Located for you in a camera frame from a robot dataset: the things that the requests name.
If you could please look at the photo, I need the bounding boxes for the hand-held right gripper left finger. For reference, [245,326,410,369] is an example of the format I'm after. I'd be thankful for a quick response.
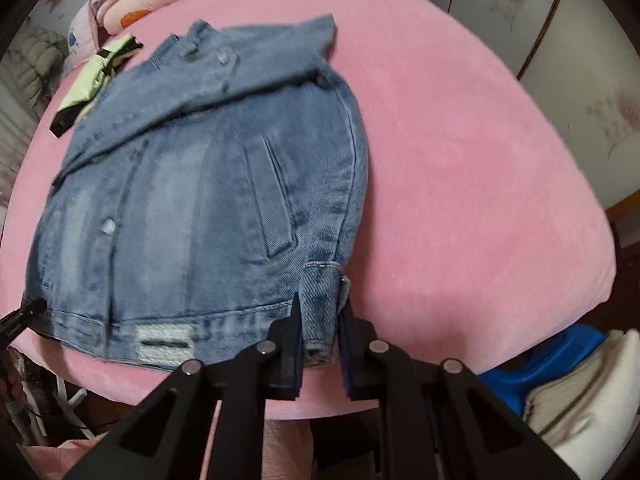
[62,292,306,480]

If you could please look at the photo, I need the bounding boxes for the white cartoon print pillow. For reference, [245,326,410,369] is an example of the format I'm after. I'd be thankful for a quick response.
[64,7,107,70]

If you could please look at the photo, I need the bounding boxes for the blue denim jacket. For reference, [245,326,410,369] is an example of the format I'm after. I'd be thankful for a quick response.
[24,14,370,367]

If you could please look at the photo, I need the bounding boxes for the blue plastic stool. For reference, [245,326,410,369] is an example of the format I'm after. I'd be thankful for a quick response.
[475,324,609,412]

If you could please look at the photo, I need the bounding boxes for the floral print wardrobe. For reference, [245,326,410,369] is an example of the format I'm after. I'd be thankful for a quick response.
[425,0,640,211]

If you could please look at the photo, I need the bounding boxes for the white metal rack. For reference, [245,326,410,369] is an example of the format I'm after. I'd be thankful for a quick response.
[27,375,88,443]

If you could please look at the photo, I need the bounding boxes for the bed with pink sheet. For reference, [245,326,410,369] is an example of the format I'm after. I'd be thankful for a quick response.
[7,0,617,421]

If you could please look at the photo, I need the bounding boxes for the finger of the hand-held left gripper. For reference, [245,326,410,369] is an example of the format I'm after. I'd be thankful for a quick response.
[0,297,48,348]

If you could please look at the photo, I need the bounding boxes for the light green folded garment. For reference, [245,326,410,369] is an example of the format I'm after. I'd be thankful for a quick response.
[50,34,144,137]

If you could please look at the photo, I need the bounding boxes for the cream white cloth bag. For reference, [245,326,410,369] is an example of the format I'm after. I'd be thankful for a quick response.
[522,329,640,467]

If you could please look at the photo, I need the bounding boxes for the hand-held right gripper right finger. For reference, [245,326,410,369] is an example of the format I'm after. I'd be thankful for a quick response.
[339,302,581,480]

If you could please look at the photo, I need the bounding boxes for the grey-green puffer jacket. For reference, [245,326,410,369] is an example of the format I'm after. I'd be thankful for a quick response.
[6,27,69,107]

